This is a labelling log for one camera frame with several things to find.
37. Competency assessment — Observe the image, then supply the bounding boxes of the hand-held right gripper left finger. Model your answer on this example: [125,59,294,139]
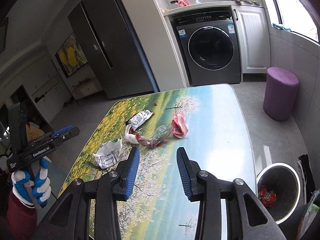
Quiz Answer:
[37,147,140,240]

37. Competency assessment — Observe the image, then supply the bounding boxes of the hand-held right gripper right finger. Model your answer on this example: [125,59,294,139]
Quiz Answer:
[176,147,288,240]

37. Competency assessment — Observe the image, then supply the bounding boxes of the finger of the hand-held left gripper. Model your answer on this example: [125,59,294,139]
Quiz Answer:
[51,126,80,138]
[28,134,66,153]

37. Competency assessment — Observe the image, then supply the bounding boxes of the red snack bag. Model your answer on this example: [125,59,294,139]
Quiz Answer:
[258,184,277,208]

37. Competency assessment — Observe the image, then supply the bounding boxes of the grey trash bin white rim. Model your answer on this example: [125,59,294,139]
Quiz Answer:
[255,162,302,224]

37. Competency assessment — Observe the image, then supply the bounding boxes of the person's left forearm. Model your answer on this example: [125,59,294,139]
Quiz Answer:
[6,192,38,240]

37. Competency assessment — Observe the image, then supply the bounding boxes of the person's left hand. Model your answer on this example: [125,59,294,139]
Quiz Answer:
[11,158,52,207]

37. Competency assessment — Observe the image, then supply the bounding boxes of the yellow cloth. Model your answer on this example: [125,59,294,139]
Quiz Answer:
[26,122,43,140]

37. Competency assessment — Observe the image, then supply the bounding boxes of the white bag with green label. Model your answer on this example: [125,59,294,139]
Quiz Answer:
[92,138,123,170]

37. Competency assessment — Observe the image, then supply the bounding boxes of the white storage cabinet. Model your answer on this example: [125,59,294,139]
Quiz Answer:
[31,81,73,124]

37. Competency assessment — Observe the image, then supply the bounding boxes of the red strip wrapper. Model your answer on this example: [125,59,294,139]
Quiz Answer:
[135,133,168,148]

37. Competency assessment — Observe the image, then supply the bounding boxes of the white crumpled tissue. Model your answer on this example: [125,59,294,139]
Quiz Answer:
[124,125,140,144]

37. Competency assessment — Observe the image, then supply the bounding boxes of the low white cabinet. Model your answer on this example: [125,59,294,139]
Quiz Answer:
[71,79,103,103]

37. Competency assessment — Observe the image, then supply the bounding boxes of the pink crumpled wrapper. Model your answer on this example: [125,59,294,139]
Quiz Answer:
[171,111,189,138]

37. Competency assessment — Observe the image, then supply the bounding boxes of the black and white printed wrapper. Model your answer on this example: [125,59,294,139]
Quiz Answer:
[129,109,153,131]

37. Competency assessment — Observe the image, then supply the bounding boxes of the dark refrigerator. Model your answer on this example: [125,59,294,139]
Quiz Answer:
[67,0,160,99]

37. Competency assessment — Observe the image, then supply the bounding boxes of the black plastic bags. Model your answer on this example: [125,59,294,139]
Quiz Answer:
[297,154,316,194]

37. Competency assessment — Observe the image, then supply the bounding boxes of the purple round stool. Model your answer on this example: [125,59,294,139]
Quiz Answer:
[263,67,300,122]

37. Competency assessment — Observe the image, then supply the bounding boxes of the grey washing machine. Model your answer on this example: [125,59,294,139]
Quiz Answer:
[171,10,242,85]

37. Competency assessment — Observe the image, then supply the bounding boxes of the printed plastic bag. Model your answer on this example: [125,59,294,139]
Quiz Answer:
[299,190,320,240]

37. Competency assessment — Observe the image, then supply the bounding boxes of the white cabinet door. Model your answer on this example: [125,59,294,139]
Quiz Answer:
[234,6,272,74]

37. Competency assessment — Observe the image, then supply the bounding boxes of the white countertop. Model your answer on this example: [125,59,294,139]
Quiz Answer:
[161,0,265,17]

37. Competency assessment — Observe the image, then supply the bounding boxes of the blue cloth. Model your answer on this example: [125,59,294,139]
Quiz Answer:
[272,23,293,32]

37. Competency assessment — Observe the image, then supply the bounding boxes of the window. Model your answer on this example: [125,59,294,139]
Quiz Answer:
[270,0,320,43]

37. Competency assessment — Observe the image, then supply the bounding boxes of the framed wall picture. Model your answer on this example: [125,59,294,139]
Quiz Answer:
[55,32,88,78]

